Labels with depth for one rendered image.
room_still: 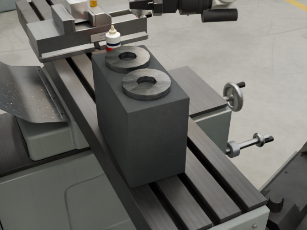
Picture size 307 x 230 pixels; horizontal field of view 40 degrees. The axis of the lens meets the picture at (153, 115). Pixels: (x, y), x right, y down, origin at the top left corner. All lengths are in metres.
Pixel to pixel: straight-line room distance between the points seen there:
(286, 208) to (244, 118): 1.38
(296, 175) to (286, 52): 2.07
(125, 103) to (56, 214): 0.70
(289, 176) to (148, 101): 0.81
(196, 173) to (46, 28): 0.67
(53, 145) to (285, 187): 0.73
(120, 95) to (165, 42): 2.69
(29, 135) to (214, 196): 0.56
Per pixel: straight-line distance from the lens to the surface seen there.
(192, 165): 0.89
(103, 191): 1.39
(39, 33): 1.28
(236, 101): 1.61
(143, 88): 0.75
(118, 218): 1.51
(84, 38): 1.28
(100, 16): 1.27
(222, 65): 3.15
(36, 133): 1.18
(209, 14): 1.18
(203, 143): 0.94
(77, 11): 1.28
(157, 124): 0.75
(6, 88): 1.21
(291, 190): 1.41
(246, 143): 1.60
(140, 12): 1.17
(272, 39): 3.61
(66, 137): 1.19
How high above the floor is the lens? 1.58
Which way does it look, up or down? 37 degrees down
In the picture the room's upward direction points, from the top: straight up
